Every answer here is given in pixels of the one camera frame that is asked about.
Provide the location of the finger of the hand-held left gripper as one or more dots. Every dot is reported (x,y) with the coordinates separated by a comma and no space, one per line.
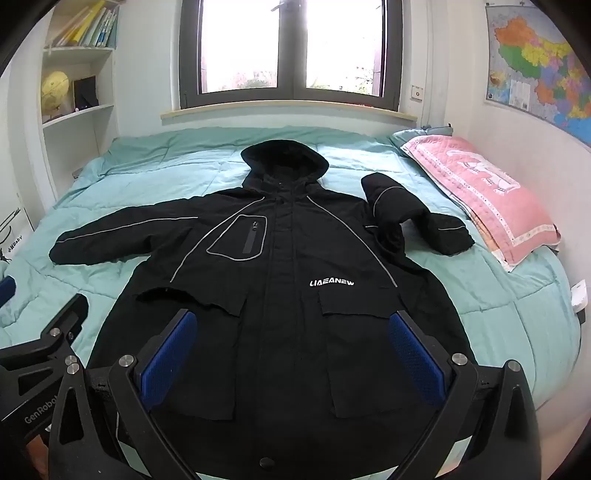
(5,290)
(69,316)

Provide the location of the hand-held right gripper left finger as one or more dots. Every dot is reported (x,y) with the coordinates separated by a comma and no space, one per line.
(168,357)

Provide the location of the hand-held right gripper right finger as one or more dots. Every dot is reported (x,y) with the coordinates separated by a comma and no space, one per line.
(415,360)

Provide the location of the black hooded jacket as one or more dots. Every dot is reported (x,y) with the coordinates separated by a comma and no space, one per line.
(286,323)

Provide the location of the white cardboard box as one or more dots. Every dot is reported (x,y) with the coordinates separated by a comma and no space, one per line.
(11,226)

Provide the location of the white plastic object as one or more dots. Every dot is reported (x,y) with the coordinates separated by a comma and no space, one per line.
(578,295)

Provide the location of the teal quilted blanket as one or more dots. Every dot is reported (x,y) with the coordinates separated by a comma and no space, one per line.
(161,166)

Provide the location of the pink printed pillow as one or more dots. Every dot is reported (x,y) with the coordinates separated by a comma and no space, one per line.
(480,194)

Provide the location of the yellow globe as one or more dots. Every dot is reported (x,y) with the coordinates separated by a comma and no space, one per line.
(54,90)

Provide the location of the teal pillow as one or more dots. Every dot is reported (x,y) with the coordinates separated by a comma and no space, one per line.
(408,135)

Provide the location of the white window sill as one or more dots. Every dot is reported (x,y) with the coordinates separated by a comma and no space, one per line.
(286,110)

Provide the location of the row of books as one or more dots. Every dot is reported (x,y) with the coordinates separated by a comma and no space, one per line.
(90,25)

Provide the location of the grey framed window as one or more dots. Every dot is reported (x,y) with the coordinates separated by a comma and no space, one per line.
(291,46)

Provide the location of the white wall shelf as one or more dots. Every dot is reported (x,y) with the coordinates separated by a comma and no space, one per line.
(78,124)

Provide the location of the black picture frame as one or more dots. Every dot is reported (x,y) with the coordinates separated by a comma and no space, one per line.
(85,92)

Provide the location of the white wall switch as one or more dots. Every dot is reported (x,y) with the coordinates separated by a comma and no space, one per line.
(417,92)

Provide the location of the colourful wall map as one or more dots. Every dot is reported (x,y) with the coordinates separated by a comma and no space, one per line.
(540,60)

